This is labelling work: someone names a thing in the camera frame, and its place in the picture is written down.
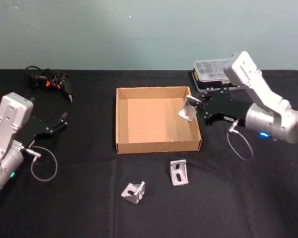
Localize black table cloth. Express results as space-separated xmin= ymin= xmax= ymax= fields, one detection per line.
xmin=0 ymin=68 xmax=298 ymax=238

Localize clear plastic case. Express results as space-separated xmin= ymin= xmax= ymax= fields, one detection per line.
xmin=189 ymin=59 xmax=239 ymax=93

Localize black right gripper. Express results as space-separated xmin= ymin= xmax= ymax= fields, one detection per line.
xmin=188 ymin=87 xmax=249 ymax=127

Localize thin dark right gripper cable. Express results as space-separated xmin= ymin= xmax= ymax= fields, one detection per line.
xmin=226 ymin=120 xmax=254 ymax=162

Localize black corded tool orange parts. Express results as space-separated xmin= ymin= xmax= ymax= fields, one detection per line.
xmin=24 ymin=65 xmax=74 ymax=104

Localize thin dark left gripper cable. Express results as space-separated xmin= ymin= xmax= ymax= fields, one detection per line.
xmin=26 ymin=145 xmax=59 ymax=182

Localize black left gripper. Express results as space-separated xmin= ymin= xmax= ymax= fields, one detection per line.
xmin=15 ymin=97 xmax=69 ymax=147

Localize silver metal angle bracket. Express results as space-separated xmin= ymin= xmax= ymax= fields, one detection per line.
xmin=178 ymin=95 xmax=201 ymax=122
xmin=120 ymin=181 xmax=146 ymax=206
xmin=169 ymin=160 xmax=190 ymax=187

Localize shallow brown cardboard tray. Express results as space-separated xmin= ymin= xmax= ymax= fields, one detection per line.
xmin=115 ymin=86 xmax=202 ymax=155

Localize thin dark gripper cable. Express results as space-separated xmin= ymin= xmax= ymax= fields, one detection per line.
xmin=226 ymin=120 xmax=254 ymax=162
xmin=26 ymin=145 xmax=59 ymax=182

